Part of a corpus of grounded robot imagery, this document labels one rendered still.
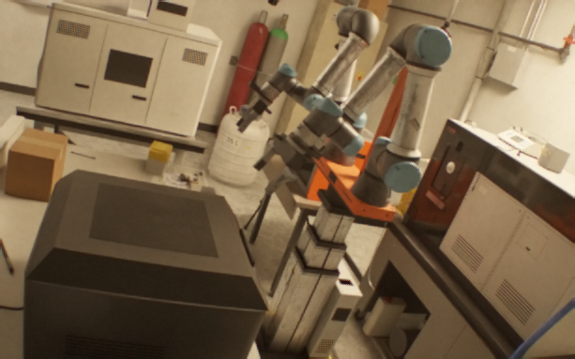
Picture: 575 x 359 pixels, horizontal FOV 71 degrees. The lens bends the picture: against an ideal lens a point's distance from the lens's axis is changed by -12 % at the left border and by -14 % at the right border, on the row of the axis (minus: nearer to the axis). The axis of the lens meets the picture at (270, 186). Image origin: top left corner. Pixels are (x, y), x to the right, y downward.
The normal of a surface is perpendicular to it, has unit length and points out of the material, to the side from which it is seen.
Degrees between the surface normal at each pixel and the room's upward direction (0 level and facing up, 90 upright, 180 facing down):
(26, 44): 90
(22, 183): 90
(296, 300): 90
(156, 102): 90
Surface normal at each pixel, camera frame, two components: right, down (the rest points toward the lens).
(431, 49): 0.09, 0.28
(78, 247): 0.31, -0.88
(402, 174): 0.04, 0.52
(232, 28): 0.24, 0.44
